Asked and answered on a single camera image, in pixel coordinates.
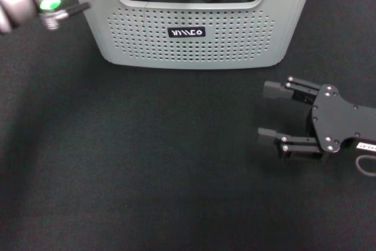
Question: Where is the left gripper cable with connector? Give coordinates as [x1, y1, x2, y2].
[41, 0, 90, 31]

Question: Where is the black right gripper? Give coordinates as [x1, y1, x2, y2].
[257, 76, 376, 164]

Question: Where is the right gripper cable with connector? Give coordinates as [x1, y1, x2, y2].
[355, 156, 376, 177]

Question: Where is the gripper cable with connector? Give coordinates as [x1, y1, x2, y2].
[41, 0, 90, 31]
[355, 156, 376, 177]

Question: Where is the grey perforated storage box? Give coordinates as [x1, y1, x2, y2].
[76, 0, 327, 71]

